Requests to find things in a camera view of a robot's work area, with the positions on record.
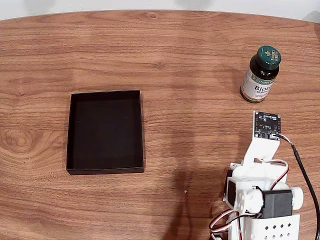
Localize green-capped biotin pill bottle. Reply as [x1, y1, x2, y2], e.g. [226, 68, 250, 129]
[239, 44, 282, 104]

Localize shallow black cardboard box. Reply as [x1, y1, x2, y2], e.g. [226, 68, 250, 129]
[65, 89, 145, 176]

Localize red white black servo wire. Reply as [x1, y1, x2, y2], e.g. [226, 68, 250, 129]
[258, 158, 290, 192]
[208, 208, 242, 240]

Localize black camera cable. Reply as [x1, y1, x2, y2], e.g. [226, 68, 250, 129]
[273, 133, 320, 222]

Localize camera board on white mount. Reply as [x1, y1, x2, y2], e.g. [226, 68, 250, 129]
[243, 110, 284, 167]

